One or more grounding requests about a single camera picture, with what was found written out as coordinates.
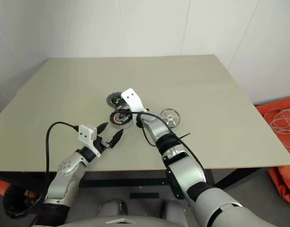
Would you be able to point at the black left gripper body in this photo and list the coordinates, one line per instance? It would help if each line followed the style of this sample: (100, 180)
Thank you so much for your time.
(101, 144)

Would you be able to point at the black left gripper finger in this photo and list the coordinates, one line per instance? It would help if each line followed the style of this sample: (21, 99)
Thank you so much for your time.
(102, 128)
(116, 139)

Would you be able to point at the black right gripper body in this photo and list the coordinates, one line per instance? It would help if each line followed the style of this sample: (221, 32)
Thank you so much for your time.
(123, 108)

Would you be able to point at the grey wheel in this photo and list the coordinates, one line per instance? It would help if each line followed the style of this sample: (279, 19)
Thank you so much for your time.
(111, 100)

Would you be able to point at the silver spoked rotor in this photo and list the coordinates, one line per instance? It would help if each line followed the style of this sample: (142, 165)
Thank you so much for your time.
(170, 117)

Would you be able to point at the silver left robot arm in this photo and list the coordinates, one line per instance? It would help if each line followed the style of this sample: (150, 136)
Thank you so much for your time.
(64, 175)

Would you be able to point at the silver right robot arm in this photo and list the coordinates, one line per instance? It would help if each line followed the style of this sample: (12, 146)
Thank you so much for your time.
(182, 170)

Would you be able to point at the grey rounded robot leg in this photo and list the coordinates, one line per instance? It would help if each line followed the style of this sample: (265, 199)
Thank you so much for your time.
(112, 206)
(175, 208)

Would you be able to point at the black floor tape strip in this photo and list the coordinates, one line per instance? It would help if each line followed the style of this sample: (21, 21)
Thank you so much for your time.
(144, 195)

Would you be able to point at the black zip tie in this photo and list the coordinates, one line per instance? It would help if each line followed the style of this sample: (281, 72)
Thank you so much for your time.
(184, 136)

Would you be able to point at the grey robot torso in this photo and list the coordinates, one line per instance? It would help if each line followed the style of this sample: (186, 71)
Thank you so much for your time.
(130, 222)

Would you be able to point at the black fabric bag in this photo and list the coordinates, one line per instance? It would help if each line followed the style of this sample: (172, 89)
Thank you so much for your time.
(14, 203)

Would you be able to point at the orange cushion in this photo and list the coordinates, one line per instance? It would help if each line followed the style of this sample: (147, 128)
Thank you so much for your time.
(0, 186)

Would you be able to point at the orange beanbag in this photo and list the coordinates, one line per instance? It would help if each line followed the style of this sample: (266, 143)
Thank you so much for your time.
(285, 186)

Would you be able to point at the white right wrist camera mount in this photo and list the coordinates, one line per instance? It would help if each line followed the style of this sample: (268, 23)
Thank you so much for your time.
(133, 99)

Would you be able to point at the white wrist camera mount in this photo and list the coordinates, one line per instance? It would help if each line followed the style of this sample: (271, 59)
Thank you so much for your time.
(133, 99)
(86, 132)

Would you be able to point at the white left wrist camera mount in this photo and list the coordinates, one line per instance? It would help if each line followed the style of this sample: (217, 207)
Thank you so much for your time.
(86, 132)

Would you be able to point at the black metal table frame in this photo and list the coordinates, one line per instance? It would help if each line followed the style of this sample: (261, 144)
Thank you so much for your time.
(125, 183)

